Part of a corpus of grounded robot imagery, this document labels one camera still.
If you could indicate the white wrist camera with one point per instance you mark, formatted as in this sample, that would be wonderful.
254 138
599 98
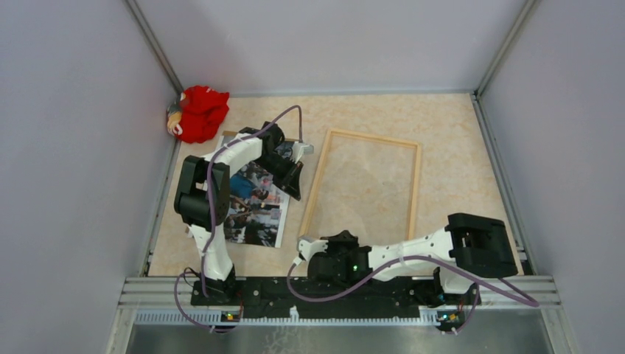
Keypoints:
301 149
307 247

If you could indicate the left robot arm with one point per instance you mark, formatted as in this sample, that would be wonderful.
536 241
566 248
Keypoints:
204 189

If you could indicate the red crumpled cloth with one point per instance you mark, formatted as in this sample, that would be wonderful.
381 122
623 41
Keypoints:
197 114

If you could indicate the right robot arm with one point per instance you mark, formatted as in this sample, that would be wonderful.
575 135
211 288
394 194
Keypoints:
468 248

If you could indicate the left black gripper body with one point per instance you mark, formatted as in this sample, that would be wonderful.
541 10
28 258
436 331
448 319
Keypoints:
282 169

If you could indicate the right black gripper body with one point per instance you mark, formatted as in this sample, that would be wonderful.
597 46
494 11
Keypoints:
338 246

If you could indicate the wooden picture frame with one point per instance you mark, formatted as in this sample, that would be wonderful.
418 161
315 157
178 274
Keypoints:
367 184

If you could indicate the printed photo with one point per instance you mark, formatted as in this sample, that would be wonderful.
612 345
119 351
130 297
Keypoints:
257 210

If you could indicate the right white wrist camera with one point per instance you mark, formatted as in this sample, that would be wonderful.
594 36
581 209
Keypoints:
307 247

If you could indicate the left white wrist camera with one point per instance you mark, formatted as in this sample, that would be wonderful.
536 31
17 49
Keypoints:
301 149

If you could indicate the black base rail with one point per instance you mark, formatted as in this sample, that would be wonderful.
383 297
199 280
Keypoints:
274 297

